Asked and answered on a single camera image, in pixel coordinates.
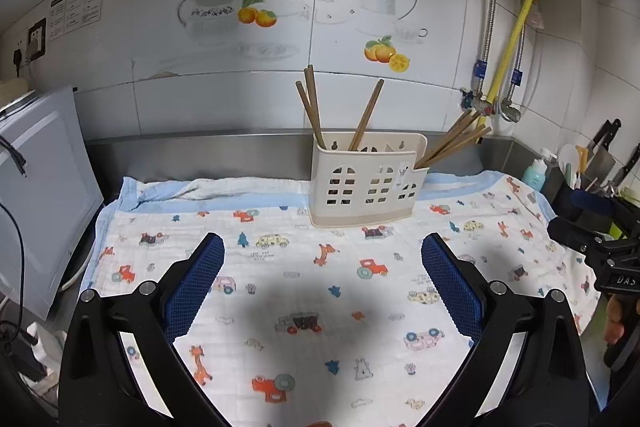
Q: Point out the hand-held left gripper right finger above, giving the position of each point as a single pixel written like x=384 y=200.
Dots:
x=452 y=287

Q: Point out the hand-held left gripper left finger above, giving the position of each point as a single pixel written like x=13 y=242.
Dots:
x=197 y=287

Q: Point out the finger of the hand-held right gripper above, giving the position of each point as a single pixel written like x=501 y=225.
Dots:
x=570 y=232
x=592 y=202

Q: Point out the beige plastic utensil holder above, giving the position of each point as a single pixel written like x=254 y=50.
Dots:
x=357 y=214

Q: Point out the bunch of wooden chopsticks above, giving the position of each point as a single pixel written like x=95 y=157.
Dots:
x=450 y=143

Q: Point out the long brown wooden chopstick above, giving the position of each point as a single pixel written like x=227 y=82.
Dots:
x=314 y=107
x=305 y=104
x=367 y=114

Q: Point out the person's right hand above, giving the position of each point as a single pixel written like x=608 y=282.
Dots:
x=615 y=319

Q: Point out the black knife rack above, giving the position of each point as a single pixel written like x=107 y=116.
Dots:
x=562 y=194

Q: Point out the white spatula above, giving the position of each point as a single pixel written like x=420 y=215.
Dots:
x=569 y=157

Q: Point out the teal soap bottle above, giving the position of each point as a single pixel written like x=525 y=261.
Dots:
x=536 y=172

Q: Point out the printed cartoon blanket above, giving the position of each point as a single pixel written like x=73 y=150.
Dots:
x=300 y=267

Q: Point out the metal water valve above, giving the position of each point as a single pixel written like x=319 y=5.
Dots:
x=511 y=112
x=472 y=99

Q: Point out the white kitchen appliance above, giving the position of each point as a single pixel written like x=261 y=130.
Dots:
x=45 y=187

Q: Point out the wall switch with plug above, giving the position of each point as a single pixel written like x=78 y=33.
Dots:
x=17 y=57

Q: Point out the wall power socket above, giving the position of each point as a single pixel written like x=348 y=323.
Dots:
x=36 y=39

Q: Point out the wall notice sticker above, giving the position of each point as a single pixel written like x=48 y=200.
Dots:
x=75 y=7

